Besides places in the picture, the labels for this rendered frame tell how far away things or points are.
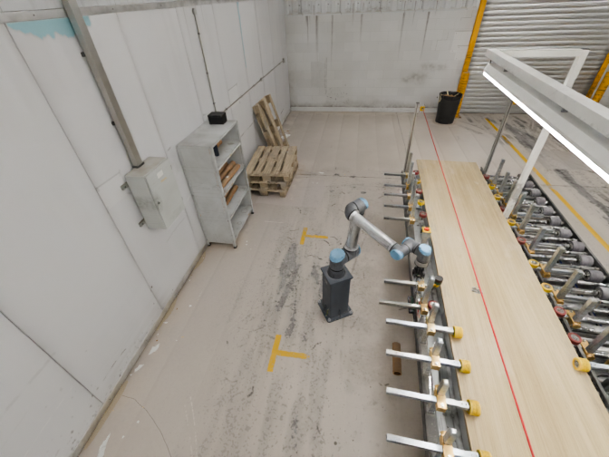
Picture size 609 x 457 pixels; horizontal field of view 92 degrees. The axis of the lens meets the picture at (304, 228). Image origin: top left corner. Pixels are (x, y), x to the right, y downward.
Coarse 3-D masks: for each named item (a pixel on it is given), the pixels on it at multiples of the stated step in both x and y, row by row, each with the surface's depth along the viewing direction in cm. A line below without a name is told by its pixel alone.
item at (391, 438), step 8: (392, 440) 160; (400, 440) 160; (408, 440) 160; (416, 440) 160; (424, 448) 157; (432, 448) 157; (440, 448) 157; (456, 456) 155; (464, 456) 154; (472, 456) 153
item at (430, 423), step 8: (408, 216) 360; (408, 224) 346; (408, 232) 336; (408, 256) 314; (416, 256) 306; (416, 312) 253; (416, 320) 247; (424, 320) 247; (416, 328) 241; (416, 336) 237; (416, 344) 235; (424, 344) 230; (416, 352) 232; (424, 352) 225; (424, 376) 211; (424, 384) 207; (432, 384) 207; (424, 392) 203; (432, 392) 203; (424, 408) 195; (424, 416) 192; (432, 416) 191; (424, 424) 189; (432, 424) 188; (424, 432) 188; (432, 432) 185; (424, 440) 186; (432, 440) 181; (432, 456) 173
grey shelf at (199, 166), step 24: (192, 144) 342; (192, 168) 357; (216, 168) 351; (240, 168) 434; (192, 192) 380; (216, 192) 374; (240, 192) 453; (216, 216) 399; (240, 216) 470; (216, 240) 428
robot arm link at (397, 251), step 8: (352, 208) 249; (352, 216) 246; (360, 216) 244; (360, 224) 242; (368, 224) 238; (368, 232) 237; (376, 232) 232; (376, 240) 233; (384, 240) 227; (392, 240) 226; (392, 248) 222; (400, 248) 220; (408, 248) 222; (392, 256) 223; (400, 256) 218
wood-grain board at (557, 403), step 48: (432, 192) 362; (480, 192) 358; (432, 240) 294; (480, 240) 291; (528, 288) 243; (480, 336) 212; (528, 336) 210; (480, 384) 186; (528, 384) 185; (576, 384) 184; (480, 432) 167; (528, 432) 166; (576, 432) 165
